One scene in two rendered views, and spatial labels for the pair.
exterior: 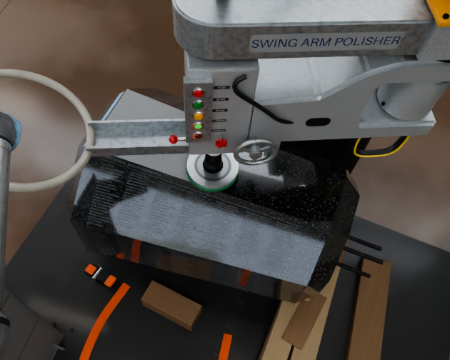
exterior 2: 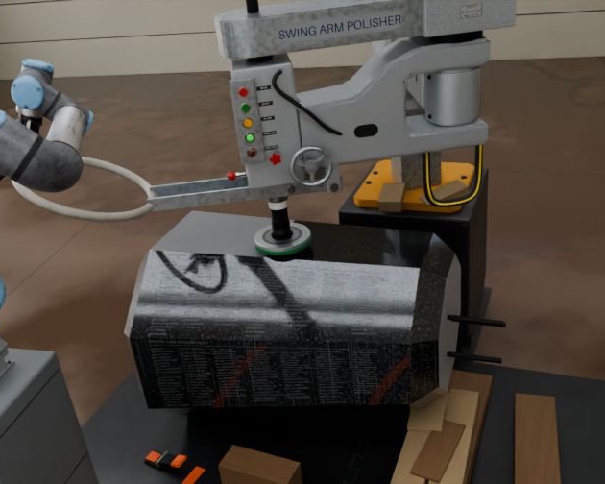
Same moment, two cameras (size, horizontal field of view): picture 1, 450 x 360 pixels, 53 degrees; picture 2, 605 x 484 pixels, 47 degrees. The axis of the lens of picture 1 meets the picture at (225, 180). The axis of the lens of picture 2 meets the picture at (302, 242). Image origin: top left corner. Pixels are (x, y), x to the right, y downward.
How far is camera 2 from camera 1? 142 cm
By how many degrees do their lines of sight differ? 32
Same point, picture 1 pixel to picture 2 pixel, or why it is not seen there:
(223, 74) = (262, 72)
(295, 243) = (384, 294)
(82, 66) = not seen: hidden behind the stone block
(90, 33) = not seen: hidden behind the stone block
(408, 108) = (450, 107)
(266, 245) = (353, 305)
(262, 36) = (285, 25)
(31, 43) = (87, 271)
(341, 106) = (381, 106)
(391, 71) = (410, 58)
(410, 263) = (584, 402)
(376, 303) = (543, 439)
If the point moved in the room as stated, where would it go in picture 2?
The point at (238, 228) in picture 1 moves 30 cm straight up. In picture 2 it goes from (319, 295) to (311, 220)
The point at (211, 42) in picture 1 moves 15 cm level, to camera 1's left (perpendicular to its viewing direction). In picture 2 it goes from (246, 37) to (199, 41)
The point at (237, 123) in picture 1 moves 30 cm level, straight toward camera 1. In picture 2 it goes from (287, 136) to (277, 171)
